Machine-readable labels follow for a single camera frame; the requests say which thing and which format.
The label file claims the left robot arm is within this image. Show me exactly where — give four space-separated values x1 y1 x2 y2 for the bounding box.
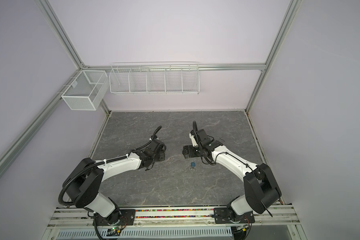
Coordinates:
58 139 167 224

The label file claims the white vented cable duct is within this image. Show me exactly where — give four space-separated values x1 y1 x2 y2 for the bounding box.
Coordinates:
56 227 233 240

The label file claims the white mesh box basket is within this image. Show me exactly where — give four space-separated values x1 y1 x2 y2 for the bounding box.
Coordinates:
62 70 109 111

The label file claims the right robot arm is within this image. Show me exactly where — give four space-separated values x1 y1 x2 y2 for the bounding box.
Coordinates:
183 129 282 217

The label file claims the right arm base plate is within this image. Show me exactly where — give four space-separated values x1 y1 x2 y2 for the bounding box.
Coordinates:
211 207 255 224

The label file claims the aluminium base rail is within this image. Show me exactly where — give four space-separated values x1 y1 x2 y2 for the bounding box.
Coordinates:
47 205 300 229

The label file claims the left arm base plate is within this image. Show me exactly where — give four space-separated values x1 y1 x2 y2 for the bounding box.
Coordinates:
94 209 136 226

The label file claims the aluminium frame profile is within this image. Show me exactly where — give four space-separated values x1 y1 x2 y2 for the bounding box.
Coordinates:
0 1 302 178

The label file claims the white wire shelf basket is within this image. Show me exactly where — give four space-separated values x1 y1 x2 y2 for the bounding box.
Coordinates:
109 62 200 95

